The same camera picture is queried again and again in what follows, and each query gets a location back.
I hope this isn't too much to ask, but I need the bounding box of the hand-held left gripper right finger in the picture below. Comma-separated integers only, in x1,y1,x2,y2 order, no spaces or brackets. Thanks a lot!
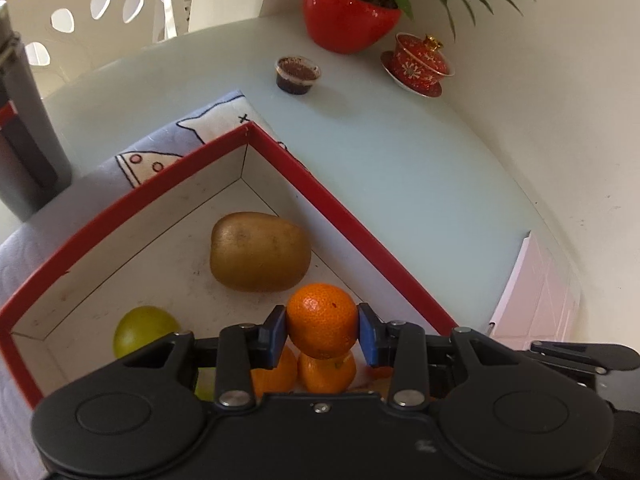
357,302,524,409

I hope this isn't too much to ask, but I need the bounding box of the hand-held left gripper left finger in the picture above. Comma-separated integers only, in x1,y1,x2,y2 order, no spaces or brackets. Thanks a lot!
120,304,289,409

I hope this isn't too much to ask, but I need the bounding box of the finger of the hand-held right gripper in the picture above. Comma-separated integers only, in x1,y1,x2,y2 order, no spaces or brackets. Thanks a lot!
529,339,622,375

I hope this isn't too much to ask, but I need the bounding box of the brown kiwi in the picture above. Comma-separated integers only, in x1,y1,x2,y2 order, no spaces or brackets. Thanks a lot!
209,211,312,293

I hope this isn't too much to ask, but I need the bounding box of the red cardboard box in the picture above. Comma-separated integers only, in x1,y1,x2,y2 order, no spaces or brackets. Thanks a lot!
0,122,459,409

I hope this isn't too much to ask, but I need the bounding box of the green lime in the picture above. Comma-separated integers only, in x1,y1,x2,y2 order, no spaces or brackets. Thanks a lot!
113,305,182,360

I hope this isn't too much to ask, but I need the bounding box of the pink checked sheet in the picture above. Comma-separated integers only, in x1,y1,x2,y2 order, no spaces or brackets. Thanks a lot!
487,231,577,352

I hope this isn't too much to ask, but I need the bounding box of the cartoon cat printed blanket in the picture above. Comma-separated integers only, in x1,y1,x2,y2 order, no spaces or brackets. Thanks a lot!
0,89,312,480

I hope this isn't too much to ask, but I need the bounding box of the small plastic sauce cup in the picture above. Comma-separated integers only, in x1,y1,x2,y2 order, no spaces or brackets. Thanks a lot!
274,55,323,96

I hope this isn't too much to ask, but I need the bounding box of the red lidded teacup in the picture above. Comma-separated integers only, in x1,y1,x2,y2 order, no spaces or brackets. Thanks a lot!
389,32,457,82

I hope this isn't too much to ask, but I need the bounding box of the grey metal bottle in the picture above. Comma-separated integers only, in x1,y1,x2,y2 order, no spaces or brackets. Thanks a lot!
0,2,74,222

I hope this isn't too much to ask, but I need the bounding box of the potted plant in red pot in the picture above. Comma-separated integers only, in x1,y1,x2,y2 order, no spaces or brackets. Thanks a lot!
301,0,539,56

